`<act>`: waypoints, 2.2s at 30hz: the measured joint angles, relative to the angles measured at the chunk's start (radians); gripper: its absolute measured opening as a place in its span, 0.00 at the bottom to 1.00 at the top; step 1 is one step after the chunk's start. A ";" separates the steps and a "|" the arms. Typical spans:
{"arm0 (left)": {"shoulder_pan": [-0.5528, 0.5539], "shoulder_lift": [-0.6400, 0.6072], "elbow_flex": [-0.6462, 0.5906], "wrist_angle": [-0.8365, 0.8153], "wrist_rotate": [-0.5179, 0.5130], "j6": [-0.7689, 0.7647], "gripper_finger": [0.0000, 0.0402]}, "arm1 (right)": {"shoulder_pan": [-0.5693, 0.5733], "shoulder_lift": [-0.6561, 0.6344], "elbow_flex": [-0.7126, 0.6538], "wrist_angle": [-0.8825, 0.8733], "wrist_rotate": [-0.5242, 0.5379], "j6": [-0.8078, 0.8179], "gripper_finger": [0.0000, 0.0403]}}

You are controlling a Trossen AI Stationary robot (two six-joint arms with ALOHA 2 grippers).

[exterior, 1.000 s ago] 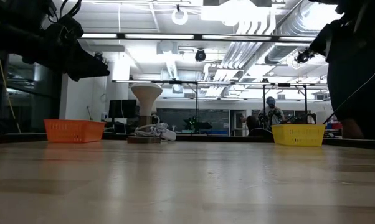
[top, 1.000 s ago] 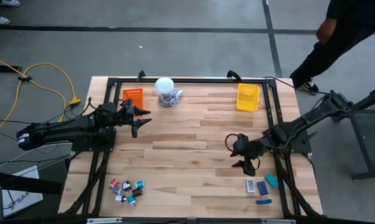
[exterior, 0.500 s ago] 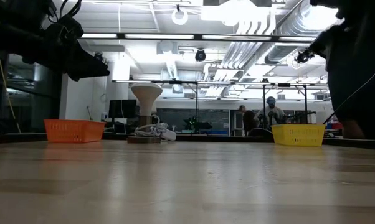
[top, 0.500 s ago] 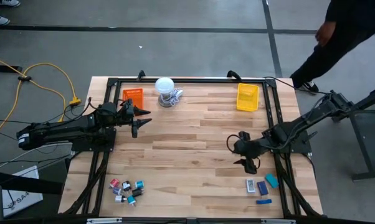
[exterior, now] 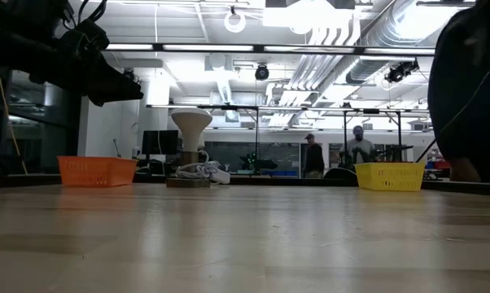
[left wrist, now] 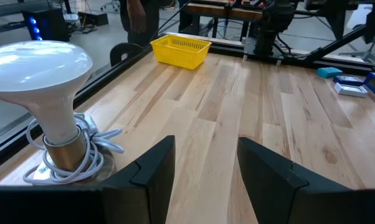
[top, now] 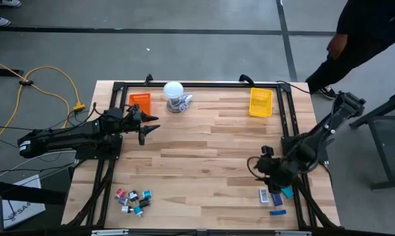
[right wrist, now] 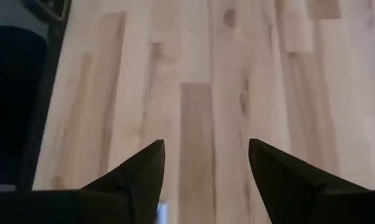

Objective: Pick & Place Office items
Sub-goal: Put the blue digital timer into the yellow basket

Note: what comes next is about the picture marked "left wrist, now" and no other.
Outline wooden workbench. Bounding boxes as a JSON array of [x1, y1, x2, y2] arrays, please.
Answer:
[[184, 2, 265, 21]]

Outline black curved handle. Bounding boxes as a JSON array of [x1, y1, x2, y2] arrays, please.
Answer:
[[110, 42, 144, 67]]

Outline yellow plastic basket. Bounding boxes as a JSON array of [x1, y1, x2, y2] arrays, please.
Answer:
[[150, 34, 212, 71]]

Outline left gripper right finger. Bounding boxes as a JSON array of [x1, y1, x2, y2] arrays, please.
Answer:
[[237, 136, 363, 224]]

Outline blue framed small box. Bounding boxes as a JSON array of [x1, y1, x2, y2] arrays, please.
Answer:
[[363, 72, 375, 95]]

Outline person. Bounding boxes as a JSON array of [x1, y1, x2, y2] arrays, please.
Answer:
[[118, 0, 161, 47]]

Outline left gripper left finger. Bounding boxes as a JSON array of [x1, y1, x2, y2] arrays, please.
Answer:
[[100, 135, 176, 224]]

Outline dark blue box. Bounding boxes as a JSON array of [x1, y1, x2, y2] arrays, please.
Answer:
[[333, 75, 364, 87]]

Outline black floor box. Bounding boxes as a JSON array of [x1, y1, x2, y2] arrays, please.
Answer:
[[77, 11, 109, 27]]

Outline teal rectangular block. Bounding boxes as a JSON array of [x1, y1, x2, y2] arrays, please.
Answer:
[[316, 67, 344, 79]]

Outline white box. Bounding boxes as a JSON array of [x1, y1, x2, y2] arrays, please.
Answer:
[[333, 82, 369, 99]]

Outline white lamp cable with adapter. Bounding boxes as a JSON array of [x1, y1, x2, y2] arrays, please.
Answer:
[[22, 112, 125, 185]]

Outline black computer tower blue lights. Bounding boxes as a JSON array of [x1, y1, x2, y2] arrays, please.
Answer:
[[21, 7, 70, 42]]

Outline black aluminium table frame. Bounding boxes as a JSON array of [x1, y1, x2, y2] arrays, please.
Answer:
[[0, 30, 375, 175]]

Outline white bulb table lamp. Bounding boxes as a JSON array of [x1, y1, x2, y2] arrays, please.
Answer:
[[0, 40, 117, 186]]

